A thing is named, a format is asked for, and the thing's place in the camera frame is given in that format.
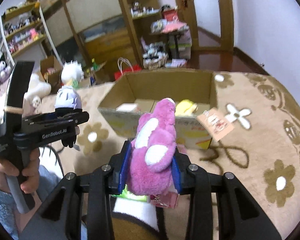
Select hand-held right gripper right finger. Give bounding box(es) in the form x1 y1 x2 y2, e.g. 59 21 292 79
171 152 283 240

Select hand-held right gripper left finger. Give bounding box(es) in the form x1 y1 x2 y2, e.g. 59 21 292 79
39 140 133 240

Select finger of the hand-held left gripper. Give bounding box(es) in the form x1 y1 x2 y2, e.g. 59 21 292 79
24 111 90 128

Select white-haired doll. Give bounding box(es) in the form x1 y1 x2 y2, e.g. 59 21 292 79
54 61 85 152

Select pink plush toy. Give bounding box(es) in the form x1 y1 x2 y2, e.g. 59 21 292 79
129 97 178 196

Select cardboard box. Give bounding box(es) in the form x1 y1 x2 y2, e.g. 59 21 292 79
97 69 219 150

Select person's left forearm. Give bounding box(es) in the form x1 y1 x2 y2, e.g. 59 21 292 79
0 166 63 240

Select person's left hand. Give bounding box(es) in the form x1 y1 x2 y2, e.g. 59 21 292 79
0 149 40 194

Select small skull figure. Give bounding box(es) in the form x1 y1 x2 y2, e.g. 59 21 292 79
31 96 42 111

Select white plush toy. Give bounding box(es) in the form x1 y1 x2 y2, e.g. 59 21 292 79
24 72 52 102

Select pink packet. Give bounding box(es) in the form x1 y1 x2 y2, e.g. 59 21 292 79
149 192 180 209

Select black and white plush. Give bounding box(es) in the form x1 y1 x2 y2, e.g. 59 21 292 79
0 54 13 83

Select green packet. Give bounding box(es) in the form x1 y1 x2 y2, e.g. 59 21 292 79
119 184 151 203

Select open brown cardboard carton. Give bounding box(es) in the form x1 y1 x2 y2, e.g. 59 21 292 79
40 55 63 87

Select brown and white plush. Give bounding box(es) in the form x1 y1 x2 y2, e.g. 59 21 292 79
111 197 163 240

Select small white box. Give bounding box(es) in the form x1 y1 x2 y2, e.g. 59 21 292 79
116 103 138 112

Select wooden shelf with figures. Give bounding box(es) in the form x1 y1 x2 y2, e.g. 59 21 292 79
0 1 48 58

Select beige paper hang tag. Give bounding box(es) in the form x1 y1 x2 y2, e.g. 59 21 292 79
197 107 235 142

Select yellow plush toy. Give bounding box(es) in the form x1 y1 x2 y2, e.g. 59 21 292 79
175 99 199 117

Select beige flower-patterned blanket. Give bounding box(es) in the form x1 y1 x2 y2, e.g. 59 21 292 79
36 71 300 240

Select red shopping bag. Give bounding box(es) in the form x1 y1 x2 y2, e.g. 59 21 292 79
113 57 143 81

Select wooden wardrobe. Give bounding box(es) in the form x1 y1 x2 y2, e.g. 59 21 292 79
25 0 147 64

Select wooden corner shelf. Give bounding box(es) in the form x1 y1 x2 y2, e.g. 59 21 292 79
121 0 165 64

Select pink clothes hanger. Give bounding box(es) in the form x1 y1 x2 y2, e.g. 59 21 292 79
162 15 188 33

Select black cable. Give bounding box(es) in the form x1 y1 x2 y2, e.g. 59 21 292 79
41 145 66 179

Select white wire basket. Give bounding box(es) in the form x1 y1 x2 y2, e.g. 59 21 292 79
141 37 169 70

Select wooden door frame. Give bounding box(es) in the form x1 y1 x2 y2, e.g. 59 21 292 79
171 0 235 53

